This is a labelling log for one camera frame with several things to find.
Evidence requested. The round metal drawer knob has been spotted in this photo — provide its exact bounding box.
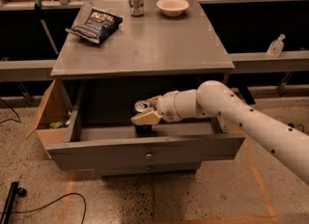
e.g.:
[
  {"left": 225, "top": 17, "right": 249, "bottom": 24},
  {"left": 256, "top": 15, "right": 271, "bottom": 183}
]
[{"left": 145, "top": 154, "right": 154, "bottom": 160}]

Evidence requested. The clear sanitizer bottle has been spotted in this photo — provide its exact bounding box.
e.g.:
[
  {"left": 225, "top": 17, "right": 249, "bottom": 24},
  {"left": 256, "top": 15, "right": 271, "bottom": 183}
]
[{"left": 267, "top": 34, "right": 286, "bottom": 57}]

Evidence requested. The cardboard box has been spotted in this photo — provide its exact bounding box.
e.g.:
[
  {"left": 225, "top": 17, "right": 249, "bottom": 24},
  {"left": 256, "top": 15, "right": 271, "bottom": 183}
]
[{"left": 25, "top": 80, "right": 72, "bottom": 157}]

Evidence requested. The black bar on floor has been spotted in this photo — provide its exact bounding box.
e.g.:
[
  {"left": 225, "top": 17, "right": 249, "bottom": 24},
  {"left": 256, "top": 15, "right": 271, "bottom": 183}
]
[{"left": 0, "top": 182, "right": 27, "bottom": 224}]

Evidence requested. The open grey top drawer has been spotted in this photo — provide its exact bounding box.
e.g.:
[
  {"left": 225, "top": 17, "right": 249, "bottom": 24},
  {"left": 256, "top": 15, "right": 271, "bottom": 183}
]
[{"left": 47, "top": 80, "right": 244, "bottom": 177}]

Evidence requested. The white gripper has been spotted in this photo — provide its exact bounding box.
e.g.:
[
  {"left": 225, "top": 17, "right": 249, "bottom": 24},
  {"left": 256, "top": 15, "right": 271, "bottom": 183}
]
[{"left": 130, "top": 91, "right": 179, "bottom": 126}]

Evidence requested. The black floor cable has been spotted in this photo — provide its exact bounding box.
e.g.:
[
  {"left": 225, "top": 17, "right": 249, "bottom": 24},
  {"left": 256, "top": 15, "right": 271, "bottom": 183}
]
[{"left": 0, "top": 192, "right": 88, "bottom": 224}]

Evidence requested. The dark blue chip bag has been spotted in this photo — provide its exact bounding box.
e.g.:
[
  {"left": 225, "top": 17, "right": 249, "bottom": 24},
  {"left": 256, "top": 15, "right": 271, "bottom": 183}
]
[{"left": 67, "top": 8, "right": 123, "bottom": 44}]

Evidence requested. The black power adapter with cable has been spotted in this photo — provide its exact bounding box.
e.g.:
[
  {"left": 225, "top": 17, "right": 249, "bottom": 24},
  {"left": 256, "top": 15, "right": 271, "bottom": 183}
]
[{"left": 288, "top": 123, "right": 305, "bottom": 132}]

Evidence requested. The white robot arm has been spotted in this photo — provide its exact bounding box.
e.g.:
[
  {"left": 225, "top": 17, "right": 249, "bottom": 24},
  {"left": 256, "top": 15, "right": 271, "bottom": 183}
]
[{"left": 131, "top": 80, "right": 309, "bottom": 183}]

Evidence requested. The white paper bowl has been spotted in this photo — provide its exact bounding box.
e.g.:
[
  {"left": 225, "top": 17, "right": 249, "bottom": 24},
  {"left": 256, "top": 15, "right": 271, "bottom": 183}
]
[{"left": 156, "top": 0, "right": 189, "bottom": 17}]

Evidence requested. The grey drawer cabinet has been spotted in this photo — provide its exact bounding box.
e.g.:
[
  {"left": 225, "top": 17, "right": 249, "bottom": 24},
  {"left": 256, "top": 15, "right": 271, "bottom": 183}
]
[{"left": 50, "top": 0, "right": 236, "bottom": 178}]

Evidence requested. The blue pepsi can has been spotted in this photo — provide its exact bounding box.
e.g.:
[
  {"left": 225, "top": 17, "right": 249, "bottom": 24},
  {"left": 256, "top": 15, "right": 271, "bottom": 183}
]
[{"left": 131, "top": 100, "right": 152, "bottom": 134}]

